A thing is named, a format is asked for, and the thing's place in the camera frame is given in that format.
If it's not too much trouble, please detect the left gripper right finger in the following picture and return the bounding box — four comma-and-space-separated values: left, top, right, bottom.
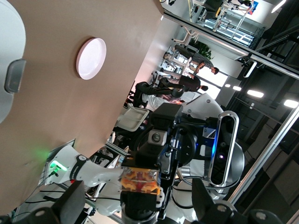
192, 178, 281, 224

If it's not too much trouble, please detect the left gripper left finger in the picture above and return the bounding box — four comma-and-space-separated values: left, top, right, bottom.
0, 180, 86, 224

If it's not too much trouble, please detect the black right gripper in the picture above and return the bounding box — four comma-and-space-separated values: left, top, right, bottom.
127, 102, 199, 220

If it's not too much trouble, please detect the white lidded box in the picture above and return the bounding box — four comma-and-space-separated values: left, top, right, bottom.
0, 0, 27, 125

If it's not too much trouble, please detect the white plastic bin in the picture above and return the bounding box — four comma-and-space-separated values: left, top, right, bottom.
116, 104, 150, 133

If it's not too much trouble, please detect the person in black jacket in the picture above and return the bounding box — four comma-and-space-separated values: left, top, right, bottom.
135, 81, 183, 101

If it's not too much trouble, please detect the person in dark shirt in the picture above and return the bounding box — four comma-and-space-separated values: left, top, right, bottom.
160, 75, 209, 93

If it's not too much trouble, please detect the person in striped shirt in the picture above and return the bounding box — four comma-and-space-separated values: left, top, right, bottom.
174, 44, 220, 76

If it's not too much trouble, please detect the green potted plant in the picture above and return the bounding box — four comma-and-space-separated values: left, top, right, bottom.
195, 42, 213, 60

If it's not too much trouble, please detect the pink round plate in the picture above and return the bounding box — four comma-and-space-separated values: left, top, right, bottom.
76, 38, 107, 81

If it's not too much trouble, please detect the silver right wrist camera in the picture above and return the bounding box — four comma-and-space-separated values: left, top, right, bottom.
209, 111, 240, 187

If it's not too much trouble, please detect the aluminium diagonal post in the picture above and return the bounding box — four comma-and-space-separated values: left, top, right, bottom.
228, 108, 299, 206

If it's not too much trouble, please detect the metal frame beam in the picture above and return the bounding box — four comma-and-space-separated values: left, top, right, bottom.
162, 10, 299, 80

